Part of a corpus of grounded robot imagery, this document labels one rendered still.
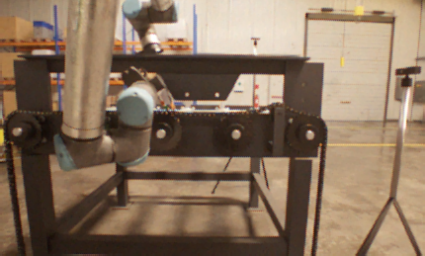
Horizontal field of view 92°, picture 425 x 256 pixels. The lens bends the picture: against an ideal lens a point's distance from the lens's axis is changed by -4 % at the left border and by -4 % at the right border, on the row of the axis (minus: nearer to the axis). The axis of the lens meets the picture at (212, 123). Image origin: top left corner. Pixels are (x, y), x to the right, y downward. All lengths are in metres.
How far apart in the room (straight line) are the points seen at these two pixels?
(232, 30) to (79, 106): 10.04
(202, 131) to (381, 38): 12.28
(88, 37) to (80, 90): 0.11
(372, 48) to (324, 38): 2.33
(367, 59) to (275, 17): 4.71
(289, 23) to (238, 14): 2.30
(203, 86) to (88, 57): 0.56
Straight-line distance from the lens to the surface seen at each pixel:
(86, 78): 0.49
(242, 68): 0.96
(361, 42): 12.31
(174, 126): 0.89
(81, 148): 0.57
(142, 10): 1.03
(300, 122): 0.95
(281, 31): 10.85
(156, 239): 1.17
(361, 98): 12.15
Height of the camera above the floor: 1.00
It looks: 7 degrees down
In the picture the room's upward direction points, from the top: 1 degrees clockwise
